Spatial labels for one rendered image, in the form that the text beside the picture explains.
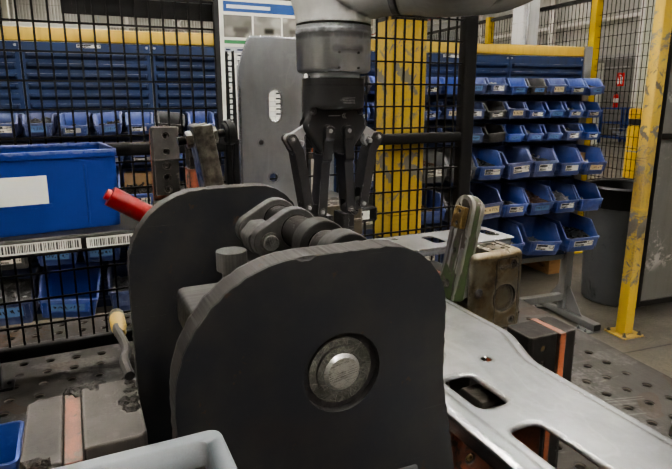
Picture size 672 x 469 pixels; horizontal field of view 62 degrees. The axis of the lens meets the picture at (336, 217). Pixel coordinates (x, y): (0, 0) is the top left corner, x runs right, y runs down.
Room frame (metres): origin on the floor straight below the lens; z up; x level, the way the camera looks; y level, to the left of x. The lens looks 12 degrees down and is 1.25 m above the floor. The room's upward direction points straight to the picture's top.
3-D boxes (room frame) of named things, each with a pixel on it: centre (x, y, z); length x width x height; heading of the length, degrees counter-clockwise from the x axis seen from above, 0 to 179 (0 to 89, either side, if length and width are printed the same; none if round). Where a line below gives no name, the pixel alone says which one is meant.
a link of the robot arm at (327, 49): (0.70, 0.00, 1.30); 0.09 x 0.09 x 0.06
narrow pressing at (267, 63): (0.94, 0.11, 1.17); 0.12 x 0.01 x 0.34; 115
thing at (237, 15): (1.24, 0.15, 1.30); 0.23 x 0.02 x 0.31; 115
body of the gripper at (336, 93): (0.70, 0.00, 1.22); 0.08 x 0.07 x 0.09; 115
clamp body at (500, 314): (0.73, -0.21, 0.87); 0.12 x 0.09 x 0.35; 115
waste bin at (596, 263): (3.37, -1.77, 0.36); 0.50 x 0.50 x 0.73
